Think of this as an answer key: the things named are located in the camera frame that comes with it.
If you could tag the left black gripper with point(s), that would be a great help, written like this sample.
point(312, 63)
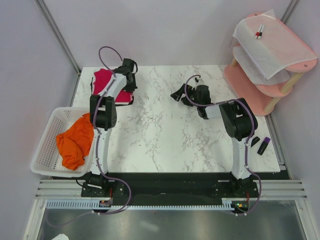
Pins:
point(131, 88)

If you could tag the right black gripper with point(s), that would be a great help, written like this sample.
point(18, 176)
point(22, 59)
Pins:
point(177, 95)

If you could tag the magenta t shirt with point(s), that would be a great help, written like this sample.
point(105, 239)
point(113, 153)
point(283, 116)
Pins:
point(108, 83)

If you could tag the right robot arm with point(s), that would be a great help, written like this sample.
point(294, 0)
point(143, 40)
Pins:
point(238, 120)

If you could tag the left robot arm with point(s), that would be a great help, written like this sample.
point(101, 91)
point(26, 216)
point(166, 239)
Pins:
point(103, 115)

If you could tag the paper sheets on shelf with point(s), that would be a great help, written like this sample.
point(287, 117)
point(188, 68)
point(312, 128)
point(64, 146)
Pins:
point(252, 71)

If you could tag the pink tiered shelf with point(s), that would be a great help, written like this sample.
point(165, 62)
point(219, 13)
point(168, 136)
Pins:
point(263, 98)

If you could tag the green highlighter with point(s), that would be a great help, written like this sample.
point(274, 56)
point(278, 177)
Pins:
point(254, 141)

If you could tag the purple highlighter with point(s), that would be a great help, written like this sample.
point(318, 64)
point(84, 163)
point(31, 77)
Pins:
point(263, 146)

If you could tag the red capped marker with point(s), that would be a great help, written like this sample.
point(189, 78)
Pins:
point(258, 31)

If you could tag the black capped marker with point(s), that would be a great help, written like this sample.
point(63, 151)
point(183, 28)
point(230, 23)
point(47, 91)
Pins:
point(261, 32)

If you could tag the orange t shirt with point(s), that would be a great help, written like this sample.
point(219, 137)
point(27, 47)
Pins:
point(75, 144)

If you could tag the white foam sheet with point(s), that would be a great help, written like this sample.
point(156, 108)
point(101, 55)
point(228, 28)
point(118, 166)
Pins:
point(277, 49)

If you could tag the white plastic basket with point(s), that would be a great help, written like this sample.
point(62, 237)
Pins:
point(47, 160)

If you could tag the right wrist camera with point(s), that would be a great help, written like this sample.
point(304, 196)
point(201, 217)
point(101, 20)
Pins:
point(199, 81)

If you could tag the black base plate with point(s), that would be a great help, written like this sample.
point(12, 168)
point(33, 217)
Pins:
point(120, 184)

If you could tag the white cable duct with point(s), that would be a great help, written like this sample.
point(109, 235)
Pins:
point(97, 204)

